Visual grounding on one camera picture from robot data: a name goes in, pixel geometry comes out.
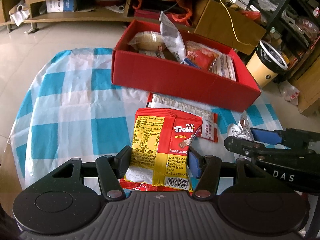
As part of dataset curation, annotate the red white snack packet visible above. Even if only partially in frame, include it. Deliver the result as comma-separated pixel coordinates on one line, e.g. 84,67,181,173
147,93,218,143

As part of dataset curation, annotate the red yellow Trolli candy bag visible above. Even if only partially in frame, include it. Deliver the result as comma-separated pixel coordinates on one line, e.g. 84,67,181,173
120,108,203,192

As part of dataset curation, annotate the waffle snack pack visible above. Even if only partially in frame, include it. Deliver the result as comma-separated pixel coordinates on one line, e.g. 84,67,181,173
128,31,166,52

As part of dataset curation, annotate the silver white snack pouch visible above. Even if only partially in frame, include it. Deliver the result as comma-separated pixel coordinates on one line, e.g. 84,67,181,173
159,11,186,63

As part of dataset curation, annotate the sausage pack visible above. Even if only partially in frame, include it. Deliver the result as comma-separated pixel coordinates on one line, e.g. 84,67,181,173
227,111,254,141

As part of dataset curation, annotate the white biscuit pack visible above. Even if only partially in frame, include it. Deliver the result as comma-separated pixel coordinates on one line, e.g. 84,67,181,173
210,54,236,81

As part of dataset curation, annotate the orange bread pack blue label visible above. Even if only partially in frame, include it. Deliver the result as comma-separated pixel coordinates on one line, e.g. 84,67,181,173
182,41,222,70

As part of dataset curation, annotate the white plastic bag on floor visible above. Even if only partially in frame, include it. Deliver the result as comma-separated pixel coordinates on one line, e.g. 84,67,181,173
278,81,300,106

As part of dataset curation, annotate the blue white checkered tablecloth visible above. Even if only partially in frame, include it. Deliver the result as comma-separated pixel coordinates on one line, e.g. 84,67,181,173
7,47,313,239

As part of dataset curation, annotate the yellow trash bin black bag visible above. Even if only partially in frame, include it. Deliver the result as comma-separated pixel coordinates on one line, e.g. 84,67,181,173
246,40,287,88

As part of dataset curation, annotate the red cardboard box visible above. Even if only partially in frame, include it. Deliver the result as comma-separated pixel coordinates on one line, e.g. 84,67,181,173
111,20,261,112

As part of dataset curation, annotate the black storage shelf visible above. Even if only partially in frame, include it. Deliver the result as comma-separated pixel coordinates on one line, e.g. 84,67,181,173
249,0,319,83

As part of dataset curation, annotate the wooden TV stand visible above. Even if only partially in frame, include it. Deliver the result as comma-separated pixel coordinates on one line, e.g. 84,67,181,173
1,0,266,55

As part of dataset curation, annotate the orange plastic bag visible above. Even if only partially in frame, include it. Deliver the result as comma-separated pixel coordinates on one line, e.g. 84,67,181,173
132,0,193,27

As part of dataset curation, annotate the white blue box on shelf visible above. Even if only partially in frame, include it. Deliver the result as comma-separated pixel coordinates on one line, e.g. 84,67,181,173
46,0,76,13

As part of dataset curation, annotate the yellow cable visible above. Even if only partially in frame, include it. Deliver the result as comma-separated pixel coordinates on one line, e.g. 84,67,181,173
192,0,258,47

